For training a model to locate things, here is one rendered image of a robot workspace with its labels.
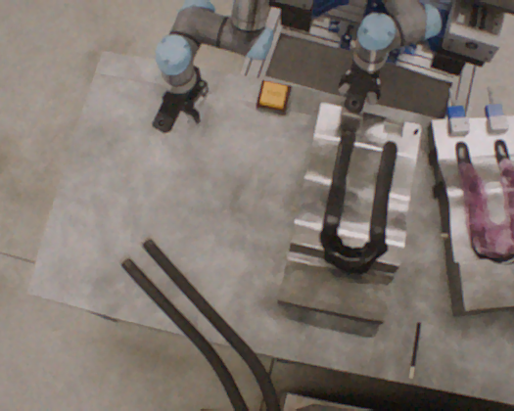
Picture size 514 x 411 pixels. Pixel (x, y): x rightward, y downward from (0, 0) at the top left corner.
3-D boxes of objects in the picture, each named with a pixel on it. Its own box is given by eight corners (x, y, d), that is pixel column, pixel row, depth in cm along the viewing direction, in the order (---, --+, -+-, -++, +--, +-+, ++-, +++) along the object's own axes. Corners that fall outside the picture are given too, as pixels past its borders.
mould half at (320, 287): (318, 115, 179) (322, 94, 166) (414, 137, 177) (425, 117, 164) (277, 303, 166) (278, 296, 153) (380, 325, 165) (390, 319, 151)
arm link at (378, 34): (404, 34, 141) (369, 46, 140) (397, 58, 151) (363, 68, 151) (389, 5, 143) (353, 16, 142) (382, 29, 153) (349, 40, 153)
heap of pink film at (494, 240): (451, 161, 169) (459, 151, 161) (515, 157, 169) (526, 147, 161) (466, 261, 162) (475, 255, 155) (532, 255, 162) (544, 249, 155)
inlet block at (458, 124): (440, 93, 177) (443, 84, 172) (457, 92, 177) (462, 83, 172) (447, 138, 174) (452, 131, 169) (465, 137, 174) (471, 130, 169)
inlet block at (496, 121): (477, 91, 177) (483, 83, 172) (494, 90, 177) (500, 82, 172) (486, 136, 174) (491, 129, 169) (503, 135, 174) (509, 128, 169)
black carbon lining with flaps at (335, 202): (339, 131, 170) (343, 117, 161) (401, 146, 169) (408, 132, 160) (310, 267, 162) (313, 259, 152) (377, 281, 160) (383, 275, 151)
